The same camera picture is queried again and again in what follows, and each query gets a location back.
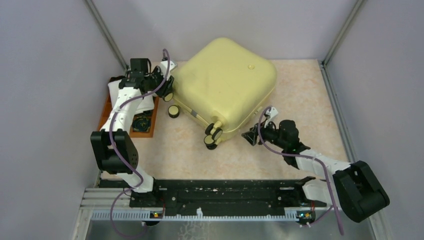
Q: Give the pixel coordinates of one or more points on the right corner aluminium post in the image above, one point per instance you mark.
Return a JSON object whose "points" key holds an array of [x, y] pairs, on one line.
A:
{"points": [[356, 9]]}

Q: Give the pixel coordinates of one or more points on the aluminium rail frame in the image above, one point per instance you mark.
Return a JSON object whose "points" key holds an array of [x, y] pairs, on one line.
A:
{"points": [[283, 162]]}

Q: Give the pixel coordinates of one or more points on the corner aluminium post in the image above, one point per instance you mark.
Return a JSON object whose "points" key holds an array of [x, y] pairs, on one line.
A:
{"points": [[356, 9], [105, 32]]}

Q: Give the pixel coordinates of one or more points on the yellow hard-shell suitcase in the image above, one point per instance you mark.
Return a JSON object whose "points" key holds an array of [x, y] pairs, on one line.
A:
{"points": [[222, 88]]}

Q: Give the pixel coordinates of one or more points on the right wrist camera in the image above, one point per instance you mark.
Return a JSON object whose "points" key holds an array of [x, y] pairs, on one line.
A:
{"points": [[270, 114]]}

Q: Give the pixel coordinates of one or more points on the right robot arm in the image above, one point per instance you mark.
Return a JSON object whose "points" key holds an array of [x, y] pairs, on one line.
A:
{"points": [[352, 187]]}

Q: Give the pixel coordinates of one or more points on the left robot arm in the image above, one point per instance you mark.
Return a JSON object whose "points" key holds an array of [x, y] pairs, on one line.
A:
{"points": [[113, 148]]}

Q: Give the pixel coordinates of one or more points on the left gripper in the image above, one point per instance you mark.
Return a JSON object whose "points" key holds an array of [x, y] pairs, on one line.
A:
{"points": [[167, 88]]}

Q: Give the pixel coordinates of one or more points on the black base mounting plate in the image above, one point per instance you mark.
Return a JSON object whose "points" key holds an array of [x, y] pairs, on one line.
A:
{"points": [[215, 200]]}

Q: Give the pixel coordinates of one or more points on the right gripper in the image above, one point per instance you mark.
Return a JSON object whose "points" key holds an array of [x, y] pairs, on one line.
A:
{"points": [[252, 135]]}

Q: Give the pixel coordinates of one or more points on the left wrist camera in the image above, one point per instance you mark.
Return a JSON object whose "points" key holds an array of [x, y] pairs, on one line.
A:
{"points": [[167, 67]]}

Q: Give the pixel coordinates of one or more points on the left corner aluminium post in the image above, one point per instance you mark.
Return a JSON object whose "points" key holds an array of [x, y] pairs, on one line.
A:
{"points": [[105, 32]]}

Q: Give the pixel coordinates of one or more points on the dark round patterned item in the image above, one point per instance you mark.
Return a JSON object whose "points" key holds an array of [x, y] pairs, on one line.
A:
{"points": [[141, 124]]}

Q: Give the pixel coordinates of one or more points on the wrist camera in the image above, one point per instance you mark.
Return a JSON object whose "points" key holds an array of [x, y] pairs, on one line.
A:
{"points": [[270, 114], [167, 67]]}

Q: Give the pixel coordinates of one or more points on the white folded cloth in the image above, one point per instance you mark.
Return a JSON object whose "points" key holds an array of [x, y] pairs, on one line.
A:
{"points": [[147, 104]]}

